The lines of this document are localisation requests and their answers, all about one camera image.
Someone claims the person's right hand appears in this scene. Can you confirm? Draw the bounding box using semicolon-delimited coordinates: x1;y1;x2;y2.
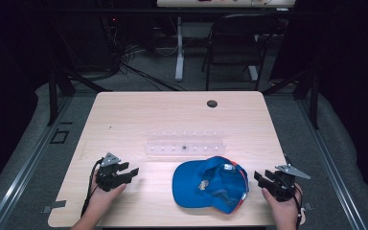
261;183;307;230

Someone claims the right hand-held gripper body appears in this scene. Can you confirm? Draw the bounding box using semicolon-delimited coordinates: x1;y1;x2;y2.
266;163;311;203

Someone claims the bundle of floor cables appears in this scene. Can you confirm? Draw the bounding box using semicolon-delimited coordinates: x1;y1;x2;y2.
102;15;186;92

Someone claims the clear acrylic rack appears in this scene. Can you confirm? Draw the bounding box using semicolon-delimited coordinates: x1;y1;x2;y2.
144;128;227;157

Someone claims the black metal stand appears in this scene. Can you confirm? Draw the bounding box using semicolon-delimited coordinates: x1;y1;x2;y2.
46;18;113;127
262;63;320;130

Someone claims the white table leg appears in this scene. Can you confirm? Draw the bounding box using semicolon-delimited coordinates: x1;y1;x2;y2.
174;16;186;82
247;65;259;81

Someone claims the black folding chair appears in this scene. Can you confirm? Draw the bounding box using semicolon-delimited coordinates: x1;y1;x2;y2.
200;12;282;92

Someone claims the black tape square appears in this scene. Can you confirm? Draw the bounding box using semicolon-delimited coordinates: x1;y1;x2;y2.
49;128;71;145

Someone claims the black cable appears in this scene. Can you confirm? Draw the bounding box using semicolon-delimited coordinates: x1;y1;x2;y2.
80;157;105;219
282;152;305;230

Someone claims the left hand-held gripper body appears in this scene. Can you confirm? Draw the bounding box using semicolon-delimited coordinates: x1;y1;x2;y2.
95;151;130;193

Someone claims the blue baseball cap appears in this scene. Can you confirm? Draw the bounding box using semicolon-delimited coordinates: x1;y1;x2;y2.
172;155;250;215

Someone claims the person's left hand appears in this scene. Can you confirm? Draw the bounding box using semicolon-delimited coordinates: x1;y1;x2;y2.
87;172;127;220

